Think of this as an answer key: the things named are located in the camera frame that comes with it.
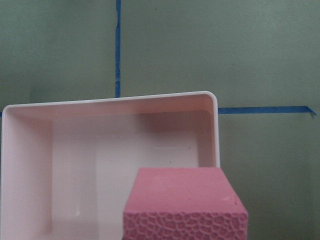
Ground red foam block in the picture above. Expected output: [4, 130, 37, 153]
[122, 167, 249, 240]

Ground pink plastic bin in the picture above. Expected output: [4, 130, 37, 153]
[0, 91, 220, 240]

